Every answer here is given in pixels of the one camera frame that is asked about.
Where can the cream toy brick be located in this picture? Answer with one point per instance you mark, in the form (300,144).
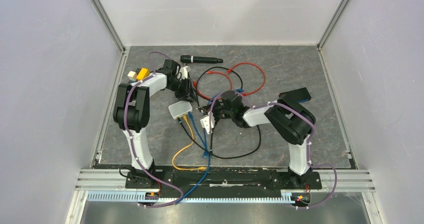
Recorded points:
(132,76)

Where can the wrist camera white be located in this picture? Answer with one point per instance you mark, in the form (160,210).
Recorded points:
(207,123)
(184,72)

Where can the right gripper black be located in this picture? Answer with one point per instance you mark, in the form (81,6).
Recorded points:
(214,110)

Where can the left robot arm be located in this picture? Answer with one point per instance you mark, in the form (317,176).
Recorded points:
(132,111)

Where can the black microphone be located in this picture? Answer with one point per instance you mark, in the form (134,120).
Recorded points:
(188,59)

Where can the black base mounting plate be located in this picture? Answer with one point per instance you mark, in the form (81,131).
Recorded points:
(222,182)

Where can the white network switch box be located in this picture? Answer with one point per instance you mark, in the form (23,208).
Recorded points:
(179,109)

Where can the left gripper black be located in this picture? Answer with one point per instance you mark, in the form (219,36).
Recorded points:
(187,92)

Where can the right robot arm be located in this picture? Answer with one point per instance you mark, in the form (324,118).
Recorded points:
(292,121)

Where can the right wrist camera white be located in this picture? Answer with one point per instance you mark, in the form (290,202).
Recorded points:
(207,123)

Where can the yellow toy brick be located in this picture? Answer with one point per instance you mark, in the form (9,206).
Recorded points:
(142,74)

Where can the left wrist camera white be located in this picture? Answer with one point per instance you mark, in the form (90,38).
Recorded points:
(184,72)

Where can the white cable duct strip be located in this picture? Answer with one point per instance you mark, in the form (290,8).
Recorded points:
(142,197)

